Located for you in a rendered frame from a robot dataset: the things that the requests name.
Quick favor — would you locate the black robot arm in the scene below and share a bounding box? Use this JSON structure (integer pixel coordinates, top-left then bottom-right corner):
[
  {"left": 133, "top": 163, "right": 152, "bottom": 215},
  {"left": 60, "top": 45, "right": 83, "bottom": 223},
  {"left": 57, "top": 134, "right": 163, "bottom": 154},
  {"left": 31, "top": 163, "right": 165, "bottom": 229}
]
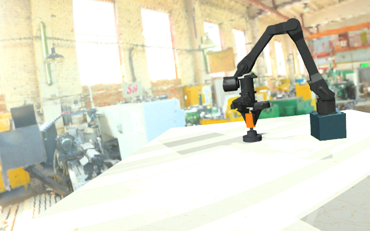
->
[{"left": 223, "top": 18, "right": 337, "bottom": 115}]

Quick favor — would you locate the orange knob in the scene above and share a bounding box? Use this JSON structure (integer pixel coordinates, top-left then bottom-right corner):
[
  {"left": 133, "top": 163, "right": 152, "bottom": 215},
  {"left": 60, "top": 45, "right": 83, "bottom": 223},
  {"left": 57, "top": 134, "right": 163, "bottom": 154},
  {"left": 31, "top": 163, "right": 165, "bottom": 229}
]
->
[{"left": 245, "top": 113, "right": 255, "bottom": 128}]

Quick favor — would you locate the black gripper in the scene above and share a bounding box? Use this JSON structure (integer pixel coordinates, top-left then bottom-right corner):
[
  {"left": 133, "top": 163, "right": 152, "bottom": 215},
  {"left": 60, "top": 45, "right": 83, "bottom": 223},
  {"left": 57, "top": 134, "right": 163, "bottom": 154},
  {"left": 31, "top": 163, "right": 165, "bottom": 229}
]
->
[{"left": 237, "top": 89, "right": 270, "bottom": 126}]

